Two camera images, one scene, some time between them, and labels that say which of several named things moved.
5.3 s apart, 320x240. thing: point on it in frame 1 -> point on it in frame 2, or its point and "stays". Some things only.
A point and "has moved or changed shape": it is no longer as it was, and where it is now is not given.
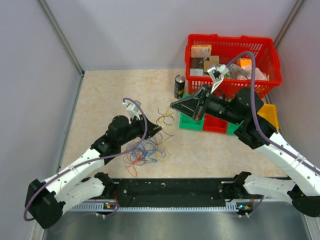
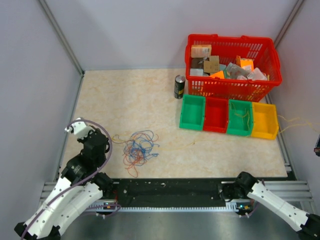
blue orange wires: [149, 150] has moved or changed shape
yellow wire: [163, 117] -> [301, 120]
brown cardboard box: [213, 60] stays
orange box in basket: [201, 51] stays
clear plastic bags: [235, 71] stays
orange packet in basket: [245, 63] stays
